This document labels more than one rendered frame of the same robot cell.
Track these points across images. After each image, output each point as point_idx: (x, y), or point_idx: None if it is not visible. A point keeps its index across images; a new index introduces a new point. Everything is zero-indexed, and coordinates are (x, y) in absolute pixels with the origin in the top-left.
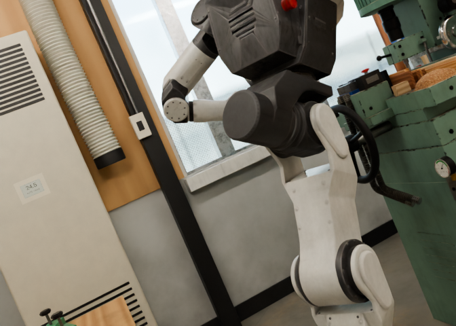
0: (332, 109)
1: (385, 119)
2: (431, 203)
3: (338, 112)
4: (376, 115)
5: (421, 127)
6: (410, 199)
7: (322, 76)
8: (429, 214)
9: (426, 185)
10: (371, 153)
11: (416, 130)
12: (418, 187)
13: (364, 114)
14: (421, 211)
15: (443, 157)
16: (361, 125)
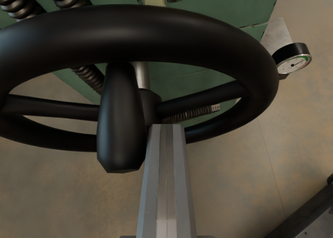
0: (78, 53)
1: None
2: (186, 89)
3: (132, 61)
4: None
5: None
6: (208, 112)
7: None
8: (176, 96)
9: (190, 75)
10: (249, 121)
11: (219, 4)
12: (171, 81)
13: (140, 3)
14: (163, 97)
15: (300, 47)
16: (276, 79)
